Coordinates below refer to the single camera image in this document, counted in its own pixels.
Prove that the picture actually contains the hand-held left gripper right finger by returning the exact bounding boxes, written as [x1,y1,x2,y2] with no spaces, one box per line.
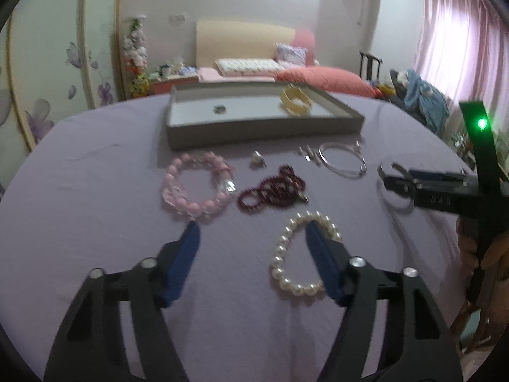
[304,220,464,382]

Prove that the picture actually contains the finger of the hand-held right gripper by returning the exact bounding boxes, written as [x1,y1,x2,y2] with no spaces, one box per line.
[392,162,474,186]
[378,166,418,200]

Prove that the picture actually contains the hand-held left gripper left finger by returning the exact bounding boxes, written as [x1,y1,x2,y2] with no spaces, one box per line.
[43,220,201,382]

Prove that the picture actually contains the white pearl bracelet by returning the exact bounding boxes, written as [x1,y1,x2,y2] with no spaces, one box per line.
[269,211,343,297]

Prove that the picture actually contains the silver bangle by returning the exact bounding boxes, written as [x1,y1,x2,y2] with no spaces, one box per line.
[318,140,368,179]

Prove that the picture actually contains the pink bead bracelet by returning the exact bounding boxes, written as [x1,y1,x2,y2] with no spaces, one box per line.
[161,152,236,220]

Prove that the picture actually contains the dark red bead bracelet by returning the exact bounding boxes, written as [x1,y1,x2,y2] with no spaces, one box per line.
[237,164,310,213]

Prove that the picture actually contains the small silver earrings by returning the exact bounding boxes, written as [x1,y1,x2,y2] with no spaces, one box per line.
[299,145,321,165]

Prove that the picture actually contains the grey jewelry tray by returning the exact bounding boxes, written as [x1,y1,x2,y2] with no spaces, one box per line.
[166,81,366,151]

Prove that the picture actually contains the person's right hand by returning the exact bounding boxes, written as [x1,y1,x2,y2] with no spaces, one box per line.
[457,218,509,283]

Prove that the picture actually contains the chair with blue clothes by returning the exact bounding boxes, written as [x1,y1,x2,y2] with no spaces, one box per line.
[392,67,450,136]

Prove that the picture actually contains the dark wooden chair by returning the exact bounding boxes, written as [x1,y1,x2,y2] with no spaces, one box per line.
[360,51,382,82]

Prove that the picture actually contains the folded coral quilt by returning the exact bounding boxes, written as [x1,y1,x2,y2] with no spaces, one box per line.
[274,66,376,98]

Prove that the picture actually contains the pink curtain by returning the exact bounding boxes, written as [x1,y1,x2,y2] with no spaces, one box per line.
[414,0,509,124]

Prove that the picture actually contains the yellow bangle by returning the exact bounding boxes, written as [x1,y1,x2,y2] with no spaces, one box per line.
[279,85,313,116]

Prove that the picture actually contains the purple floral pillow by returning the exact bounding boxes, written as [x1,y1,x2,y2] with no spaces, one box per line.
[275,42,309,65]

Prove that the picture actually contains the pink and beige nightstand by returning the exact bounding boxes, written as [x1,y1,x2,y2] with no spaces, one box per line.
[153,74,199,95]

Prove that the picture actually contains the white patterned pillow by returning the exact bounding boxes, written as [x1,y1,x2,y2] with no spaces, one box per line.
[215,58,285,76]

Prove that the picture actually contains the tower of plush toys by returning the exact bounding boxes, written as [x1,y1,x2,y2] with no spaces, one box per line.
[121,15,150,98]

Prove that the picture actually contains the bed with beige headboard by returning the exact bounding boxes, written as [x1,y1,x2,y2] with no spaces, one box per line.
[196,21,378,98]

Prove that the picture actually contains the wardrobe with purple flowers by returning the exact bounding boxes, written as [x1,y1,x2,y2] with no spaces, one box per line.
[0,0,120,192]

